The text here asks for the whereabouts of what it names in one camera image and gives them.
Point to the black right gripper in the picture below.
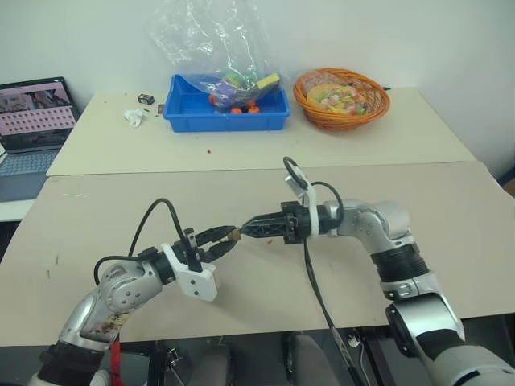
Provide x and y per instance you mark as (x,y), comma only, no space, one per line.
(295,225)

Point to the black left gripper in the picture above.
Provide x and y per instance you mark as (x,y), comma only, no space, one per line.
(201,257)

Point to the brass padlock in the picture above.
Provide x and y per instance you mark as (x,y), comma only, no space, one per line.
(233,235)

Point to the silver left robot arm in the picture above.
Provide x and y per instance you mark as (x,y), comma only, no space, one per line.
(120,289)

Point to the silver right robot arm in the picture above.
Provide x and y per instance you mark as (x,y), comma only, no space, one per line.
(362,225)

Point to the blue plastic bin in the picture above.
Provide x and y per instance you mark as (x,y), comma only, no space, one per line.
(225,122)

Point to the orange wicker basket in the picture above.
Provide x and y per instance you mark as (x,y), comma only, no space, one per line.
(342,120)

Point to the dark grey rounded shape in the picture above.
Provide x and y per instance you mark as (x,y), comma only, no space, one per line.
(306,362)

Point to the toy pizza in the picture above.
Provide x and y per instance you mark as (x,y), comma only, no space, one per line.
(334,100)

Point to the crumpled white tissue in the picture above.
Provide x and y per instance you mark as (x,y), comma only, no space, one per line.
(134,117)

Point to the small black box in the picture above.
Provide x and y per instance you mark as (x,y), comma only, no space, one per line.
(145,98)

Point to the clear plastic bag of toys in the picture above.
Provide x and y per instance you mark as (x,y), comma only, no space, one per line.
(209,36)

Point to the white side table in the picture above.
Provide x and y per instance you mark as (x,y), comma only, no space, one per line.
(12,209)

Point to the grey laptop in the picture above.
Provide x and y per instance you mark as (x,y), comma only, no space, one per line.
(28,120)

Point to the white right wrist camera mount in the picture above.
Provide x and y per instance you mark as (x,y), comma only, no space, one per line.
(311,209)

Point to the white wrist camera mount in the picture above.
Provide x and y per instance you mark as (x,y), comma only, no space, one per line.
(197,283)
(311,209)

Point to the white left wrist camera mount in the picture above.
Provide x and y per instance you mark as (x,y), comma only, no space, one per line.
(197,283)

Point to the black metal table frame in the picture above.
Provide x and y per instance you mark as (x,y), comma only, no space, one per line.
(378,350)

